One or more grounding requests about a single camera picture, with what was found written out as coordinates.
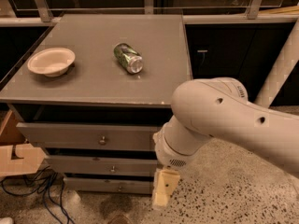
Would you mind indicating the grey drawer cabinet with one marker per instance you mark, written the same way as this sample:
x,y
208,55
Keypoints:
x,y
96,89

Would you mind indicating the grey middle drawer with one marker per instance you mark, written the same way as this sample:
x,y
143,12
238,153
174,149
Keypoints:
x,y
101,166

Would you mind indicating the wooden board piece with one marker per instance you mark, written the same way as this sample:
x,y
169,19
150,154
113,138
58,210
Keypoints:
x,y
17,156

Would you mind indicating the brown shoe tip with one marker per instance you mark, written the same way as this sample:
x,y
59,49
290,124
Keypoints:
x,y
120,219

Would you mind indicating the metal railing with glass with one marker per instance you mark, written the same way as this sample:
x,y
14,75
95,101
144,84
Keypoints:
x,y
48,12

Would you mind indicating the dark cabinet behind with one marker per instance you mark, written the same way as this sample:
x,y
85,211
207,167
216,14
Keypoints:
x,y
244,51

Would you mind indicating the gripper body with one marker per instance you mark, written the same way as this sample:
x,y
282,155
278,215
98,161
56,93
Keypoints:
x,y
166,154

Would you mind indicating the green soda can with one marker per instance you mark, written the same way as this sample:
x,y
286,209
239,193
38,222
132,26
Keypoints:
x,y
129,58

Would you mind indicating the white paper bowl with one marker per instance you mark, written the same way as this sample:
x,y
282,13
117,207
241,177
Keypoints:
x,y
52,62

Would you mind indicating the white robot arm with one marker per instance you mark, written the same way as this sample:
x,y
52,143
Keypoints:
x,y
219,108

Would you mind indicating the grey bottom drawer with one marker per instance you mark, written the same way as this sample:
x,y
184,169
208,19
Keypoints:
x,y
109,185

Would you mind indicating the grey drawer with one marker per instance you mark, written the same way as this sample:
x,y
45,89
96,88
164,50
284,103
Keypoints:
x,y
101,166
87,136
109,185

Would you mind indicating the grey top drawer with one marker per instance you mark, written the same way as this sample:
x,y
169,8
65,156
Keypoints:
x,y
87,136

